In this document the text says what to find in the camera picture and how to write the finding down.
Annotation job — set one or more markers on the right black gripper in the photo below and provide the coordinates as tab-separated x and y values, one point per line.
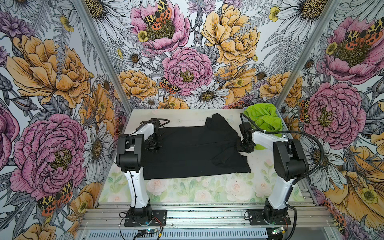
251	150

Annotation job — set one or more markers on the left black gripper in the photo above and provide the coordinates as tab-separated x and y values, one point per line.
156	148

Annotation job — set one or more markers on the black garment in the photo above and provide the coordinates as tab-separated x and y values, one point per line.
200	151

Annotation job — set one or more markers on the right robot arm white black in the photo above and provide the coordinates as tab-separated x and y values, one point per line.
289	163

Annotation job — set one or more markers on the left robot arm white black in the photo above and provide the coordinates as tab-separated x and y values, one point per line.
130	152

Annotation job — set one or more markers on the lime green towel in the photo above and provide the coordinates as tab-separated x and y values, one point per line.
262	138

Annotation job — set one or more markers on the light blue plastic basket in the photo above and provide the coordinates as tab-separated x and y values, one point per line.
285	126

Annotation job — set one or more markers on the left aluminium corner post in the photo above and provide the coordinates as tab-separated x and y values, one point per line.
93	32

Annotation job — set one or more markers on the aluminium corner post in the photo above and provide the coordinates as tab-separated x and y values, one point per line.
93	32
323	22

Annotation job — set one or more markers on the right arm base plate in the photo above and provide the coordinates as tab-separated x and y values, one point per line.
267	217

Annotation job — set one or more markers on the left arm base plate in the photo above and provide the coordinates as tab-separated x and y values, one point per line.
141	218

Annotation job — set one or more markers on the aluminium rail frame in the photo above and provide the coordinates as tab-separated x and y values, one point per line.
107	216

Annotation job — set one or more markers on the white vented cable duct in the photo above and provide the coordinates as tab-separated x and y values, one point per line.
182	234

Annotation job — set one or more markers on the right aluminium corner post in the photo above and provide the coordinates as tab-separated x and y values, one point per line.
323	22

